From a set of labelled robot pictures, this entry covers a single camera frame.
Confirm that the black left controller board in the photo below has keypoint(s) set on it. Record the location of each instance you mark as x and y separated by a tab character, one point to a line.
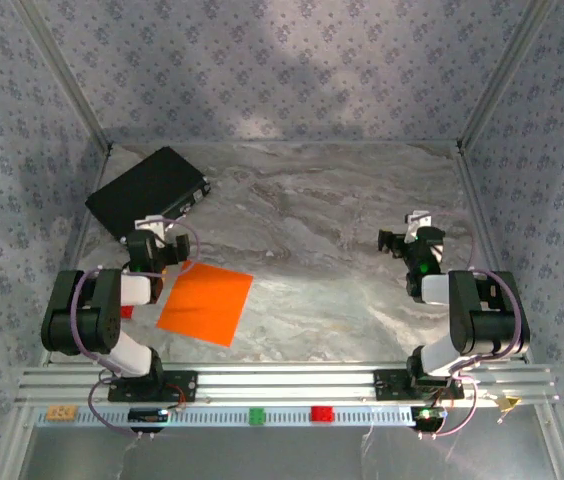
148	415

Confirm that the orange toy brick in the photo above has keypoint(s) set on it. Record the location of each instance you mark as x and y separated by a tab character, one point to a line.
62	413

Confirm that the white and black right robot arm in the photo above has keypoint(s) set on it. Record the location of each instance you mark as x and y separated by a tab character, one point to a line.
482	320

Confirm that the orange paper sheet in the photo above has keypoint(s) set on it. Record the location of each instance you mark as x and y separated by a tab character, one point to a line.
207	300

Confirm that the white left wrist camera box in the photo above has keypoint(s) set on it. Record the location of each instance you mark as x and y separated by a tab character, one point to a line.
154	223

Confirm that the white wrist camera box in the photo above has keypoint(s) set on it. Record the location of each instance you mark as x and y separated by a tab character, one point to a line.
154	223
414	225

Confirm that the aluminium front frame rail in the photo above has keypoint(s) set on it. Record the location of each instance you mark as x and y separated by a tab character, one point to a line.
282	385

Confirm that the black controller board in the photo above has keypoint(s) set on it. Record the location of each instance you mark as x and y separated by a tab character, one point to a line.
148	415
428	414

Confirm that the aluminium frame post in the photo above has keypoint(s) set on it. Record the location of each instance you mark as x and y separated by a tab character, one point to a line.
67	77
503	75
14	450
559	450

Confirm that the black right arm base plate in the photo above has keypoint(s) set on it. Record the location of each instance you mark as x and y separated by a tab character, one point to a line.
384	385

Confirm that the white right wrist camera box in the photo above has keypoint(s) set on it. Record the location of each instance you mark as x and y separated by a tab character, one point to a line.
414	225

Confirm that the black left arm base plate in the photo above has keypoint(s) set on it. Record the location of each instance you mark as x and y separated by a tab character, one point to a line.
187	387

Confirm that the black hard case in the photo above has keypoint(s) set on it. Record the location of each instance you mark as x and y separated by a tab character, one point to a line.
147	190

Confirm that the green toy brick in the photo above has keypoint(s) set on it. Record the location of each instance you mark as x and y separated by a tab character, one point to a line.
257	416

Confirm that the wide red toy brick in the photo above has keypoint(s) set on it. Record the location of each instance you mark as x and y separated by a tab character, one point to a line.
322	414

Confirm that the gold tape piece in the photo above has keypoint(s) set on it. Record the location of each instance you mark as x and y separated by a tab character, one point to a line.
508	402

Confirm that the aluminium side rail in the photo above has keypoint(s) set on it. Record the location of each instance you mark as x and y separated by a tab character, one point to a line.
477	200
74	255

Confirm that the small red toy brick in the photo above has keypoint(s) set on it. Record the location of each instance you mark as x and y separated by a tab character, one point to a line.
126	311

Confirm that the black right controller board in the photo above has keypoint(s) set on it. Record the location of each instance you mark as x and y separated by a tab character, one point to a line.
428	414

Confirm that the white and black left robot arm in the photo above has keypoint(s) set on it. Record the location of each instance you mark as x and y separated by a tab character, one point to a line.
102	320

